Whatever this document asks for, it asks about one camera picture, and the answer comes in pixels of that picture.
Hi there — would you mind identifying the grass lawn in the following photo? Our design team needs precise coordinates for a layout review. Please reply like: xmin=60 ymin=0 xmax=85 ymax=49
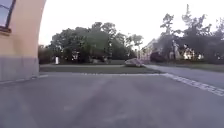
xmin=39 ymin=63 xmax=163 ymax=75

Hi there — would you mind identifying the large grey boulder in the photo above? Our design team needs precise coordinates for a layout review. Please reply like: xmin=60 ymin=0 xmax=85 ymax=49
xmin=124 ymin=57 xmax=145 ymax=68

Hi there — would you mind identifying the group of green trees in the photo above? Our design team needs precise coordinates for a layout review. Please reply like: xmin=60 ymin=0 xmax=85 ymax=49
xmin=37 ymin=21 xmax=144 ymax=65

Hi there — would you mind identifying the grey asphalt pavement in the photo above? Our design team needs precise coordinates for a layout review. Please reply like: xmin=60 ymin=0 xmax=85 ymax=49
xmin=0 ymin=72 xmax=224 ymax=128

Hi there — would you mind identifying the pale building behind trees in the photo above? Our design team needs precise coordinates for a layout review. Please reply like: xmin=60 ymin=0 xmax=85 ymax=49
xmin=139 ymin=38 xmax=158 ymax=62

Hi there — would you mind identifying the row of dark trees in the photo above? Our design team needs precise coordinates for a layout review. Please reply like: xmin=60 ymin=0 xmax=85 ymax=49
xmin=149 ymin=3 xmax=224 ymax=64

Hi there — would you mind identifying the grey cobblestone strip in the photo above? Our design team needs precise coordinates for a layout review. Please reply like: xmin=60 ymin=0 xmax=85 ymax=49
xmin=39 ymin=71 xmax=224 ymax=98

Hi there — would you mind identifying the grey asphalt road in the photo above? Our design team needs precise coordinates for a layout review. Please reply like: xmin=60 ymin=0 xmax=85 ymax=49
xmin=145 ymin=63 xmax=224 ymax=90

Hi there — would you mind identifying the yellow building with arched windows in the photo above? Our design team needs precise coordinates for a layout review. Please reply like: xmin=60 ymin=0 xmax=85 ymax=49
xmin=0 ymin=0 xmax=47 ymax=83

